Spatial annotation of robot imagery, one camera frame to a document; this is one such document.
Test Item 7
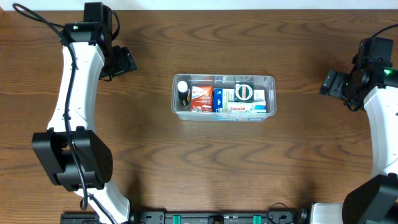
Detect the white Panadol box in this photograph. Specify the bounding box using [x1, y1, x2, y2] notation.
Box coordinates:
[226, 101, 267, 114]

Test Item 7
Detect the dark bottle white cap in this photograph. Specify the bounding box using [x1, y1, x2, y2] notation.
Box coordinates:
[177, 80, 191, 106]

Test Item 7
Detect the red medicine box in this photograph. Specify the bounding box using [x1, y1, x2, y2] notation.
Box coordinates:
[191, 86, 213, 112]

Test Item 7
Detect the black mounting rail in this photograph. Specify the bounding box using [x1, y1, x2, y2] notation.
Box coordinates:
[60, 210, 312, 224]

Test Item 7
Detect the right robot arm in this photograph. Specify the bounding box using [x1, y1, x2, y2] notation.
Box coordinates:
[309, 67, 397, 224]

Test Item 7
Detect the blue fever patch box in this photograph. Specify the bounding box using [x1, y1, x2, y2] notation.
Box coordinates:
[213, 88, 266, 115]

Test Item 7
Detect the clear plastic container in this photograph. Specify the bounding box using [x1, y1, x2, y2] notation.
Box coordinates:
[171, 74, 277, 122]

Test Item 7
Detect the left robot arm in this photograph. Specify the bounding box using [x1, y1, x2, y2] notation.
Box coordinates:
[32, 19, 135, 223]

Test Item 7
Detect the green round-logo box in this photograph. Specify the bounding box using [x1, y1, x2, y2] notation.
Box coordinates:
[234, 83, 254, 102]

